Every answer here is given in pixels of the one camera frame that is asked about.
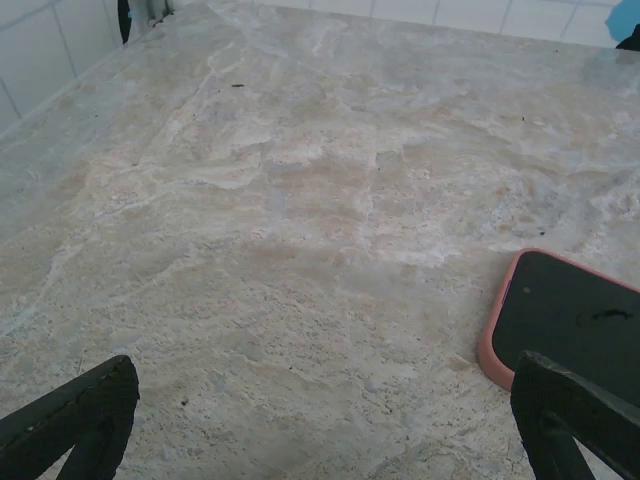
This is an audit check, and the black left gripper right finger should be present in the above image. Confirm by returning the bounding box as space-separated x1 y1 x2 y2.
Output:
510 349 640 480

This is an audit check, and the blue round fish sticker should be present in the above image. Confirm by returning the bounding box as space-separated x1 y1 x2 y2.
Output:
603 0 640 51

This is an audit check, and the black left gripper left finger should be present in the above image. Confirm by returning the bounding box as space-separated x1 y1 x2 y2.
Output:
0 354 141 480

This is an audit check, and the aluminium corner post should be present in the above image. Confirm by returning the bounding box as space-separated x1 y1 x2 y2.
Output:
134 0 176 29

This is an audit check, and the pink phone case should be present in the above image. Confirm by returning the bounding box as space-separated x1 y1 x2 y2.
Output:
476 247 640 394

